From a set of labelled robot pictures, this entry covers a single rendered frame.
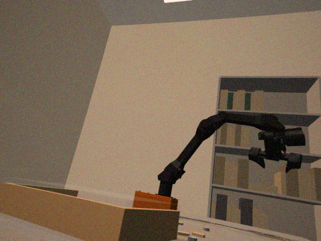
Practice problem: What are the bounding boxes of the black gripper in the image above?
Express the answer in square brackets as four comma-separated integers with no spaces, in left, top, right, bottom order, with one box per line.
[248,147,302,173]

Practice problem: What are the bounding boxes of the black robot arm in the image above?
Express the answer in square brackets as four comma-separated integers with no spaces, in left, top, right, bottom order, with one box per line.
[155,111,305,198]

